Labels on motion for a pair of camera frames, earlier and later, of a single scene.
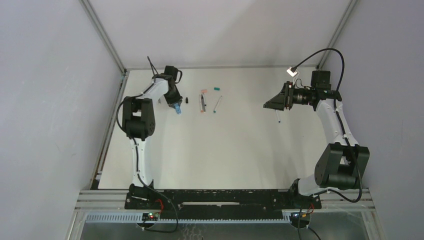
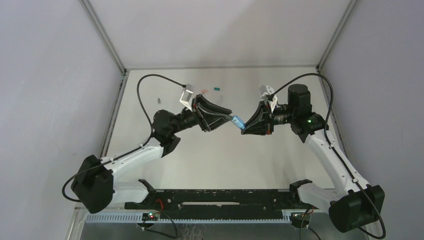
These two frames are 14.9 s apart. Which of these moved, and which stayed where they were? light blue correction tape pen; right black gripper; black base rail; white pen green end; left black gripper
Moved: light blue correction tape pen; right black gripper; left black gripper
Stayed: black base rail; white pen green end
